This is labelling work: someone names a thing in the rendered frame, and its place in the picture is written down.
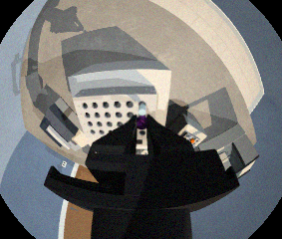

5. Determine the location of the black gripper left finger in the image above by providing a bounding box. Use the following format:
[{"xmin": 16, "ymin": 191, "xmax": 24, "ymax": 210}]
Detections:
[{"xmin": 89, "ymin": 115, "xmax": 138, "ymax": 154}]

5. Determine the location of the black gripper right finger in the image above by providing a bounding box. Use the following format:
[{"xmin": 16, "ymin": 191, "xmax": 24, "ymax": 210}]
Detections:
[{"xmin": 146, "ymin": 115, "xmax": 194, "ymax": 154}]

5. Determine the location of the beige tube rack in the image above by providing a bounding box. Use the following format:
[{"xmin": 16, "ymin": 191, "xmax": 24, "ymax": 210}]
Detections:
[{"xmin": 137, "ymin": 148, "xmax": 147, "ymax": 154}]

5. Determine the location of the beige box with holes on top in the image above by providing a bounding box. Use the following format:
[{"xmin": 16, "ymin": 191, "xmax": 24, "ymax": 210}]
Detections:
[{"xmin": 169, "ymin": 114, "xmax": 207, "ymax": 148}]

